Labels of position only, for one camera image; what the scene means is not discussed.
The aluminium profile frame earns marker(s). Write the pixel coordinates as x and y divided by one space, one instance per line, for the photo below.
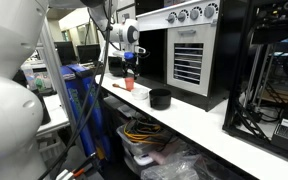
55 76

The grey oven knob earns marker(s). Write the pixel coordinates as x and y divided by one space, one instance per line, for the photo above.
209 11
171 18
183 15
194 14

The red plastic cup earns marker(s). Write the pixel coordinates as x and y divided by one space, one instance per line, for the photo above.
129 84

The clear plastic bin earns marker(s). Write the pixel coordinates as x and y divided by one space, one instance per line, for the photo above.
134 146

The black mug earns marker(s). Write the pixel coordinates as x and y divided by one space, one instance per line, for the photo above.
160 100

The black computer monitor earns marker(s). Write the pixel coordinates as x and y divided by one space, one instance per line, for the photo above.
65 51
88 53

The black metal frame rack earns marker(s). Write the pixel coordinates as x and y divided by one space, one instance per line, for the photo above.
237 66

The clear plastic bottle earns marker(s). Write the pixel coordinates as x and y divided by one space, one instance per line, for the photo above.
29 77

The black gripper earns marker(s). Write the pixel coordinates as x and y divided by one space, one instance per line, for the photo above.
130 65

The pink cloth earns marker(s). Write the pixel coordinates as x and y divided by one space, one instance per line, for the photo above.
160 155

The white toy oven unit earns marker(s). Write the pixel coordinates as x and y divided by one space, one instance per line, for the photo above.
187 66

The clear plastic bag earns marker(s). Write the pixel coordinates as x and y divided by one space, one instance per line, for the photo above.
174 168

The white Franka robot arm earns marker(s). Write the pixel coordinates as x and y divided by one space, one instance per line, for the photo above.
7 116

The white side table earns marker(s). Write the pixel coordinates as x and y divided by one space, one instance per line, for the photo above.
55 113

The wooden spoon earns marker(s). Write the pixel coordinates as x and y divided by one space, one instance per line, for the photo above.
117 86

